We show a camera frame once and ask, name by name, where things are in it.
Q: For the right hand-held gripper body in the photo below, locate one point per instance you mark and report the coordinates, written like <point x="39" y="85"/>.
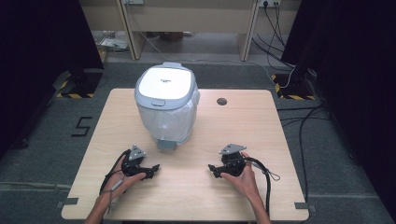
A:
<point x="233" y="160"/>

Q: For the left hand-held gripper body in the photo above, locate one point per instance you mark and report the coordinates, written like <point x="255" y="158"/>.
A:
<point x="132" y="165"/>

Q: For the white grey pedal trash can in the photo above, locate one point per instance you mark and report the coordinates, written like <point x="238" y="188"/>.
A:
<point x="166" y="84"/>

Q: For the person's left hand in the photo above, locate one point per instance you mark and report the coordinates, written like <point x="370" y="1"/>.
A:
<point x="126" y="185"/>

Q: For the person's right hand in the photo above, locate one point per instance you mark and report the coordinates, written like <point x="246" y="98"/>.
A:
<point x="244" y="183"/>

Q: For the hazard striped stand base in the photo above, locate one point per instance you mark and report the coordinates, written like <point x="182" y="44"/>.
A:
<point x="77" y="87"/>
<point x="292" y="88"/>

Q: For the clutter under desk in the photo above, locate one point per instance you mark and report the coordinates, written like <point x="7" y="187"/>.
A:
<point x="112" y="42"/>

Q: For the black curtain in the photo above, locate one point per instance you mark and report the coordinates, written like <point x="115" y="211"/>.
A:
<point x="37" y="62"/>
<point x="358" y="77"/>

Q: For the beige wooden desk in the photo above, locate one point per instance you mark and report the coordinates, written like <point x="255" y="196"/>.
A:
<point x="186" y="18"/>

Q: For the grey table bracket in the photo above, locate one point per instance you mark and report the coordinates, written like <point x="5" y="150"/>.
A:
<point x="68" y="202"/>

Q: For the white wall socket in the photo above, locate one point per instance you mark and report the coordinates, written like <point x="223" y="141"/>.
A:
<point x="269" y="2"/>

